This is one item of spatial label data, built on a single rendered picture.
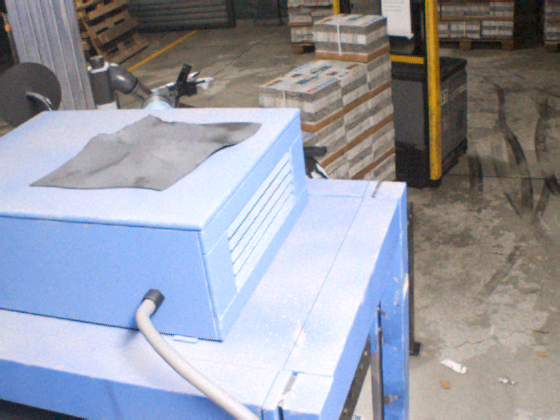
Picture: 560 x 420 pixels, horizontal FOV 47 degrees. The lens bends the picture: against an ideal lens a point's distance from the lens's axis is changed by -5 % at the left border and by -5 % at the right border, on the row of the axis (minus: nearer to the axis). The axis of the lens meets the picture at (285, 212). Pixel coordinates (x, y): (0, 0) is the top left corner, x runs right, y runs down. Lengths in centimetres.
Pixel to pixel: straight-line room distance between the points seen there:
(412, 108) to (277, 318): 390
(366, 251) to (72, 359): 52
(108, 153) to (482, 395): 234
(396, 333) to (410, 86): 341
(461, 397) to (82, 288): 231
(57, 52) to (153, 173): 170
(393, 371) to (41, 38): 181
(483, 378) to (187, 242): 246
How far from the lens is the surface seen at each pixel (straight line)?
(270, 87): 381
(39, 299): 116
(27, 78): 171
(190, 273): 95
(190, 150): 109
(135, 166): 108
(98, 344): 107
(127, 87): 312
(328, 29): 419
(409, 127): 492
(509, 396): 317
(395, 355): 158
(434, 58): 450
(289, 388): 92
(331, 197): 138
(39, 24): 270
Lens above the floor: 216
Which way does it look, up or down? 27 degrees down
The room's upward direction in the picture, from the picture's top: 7 degrees counter-clockwise
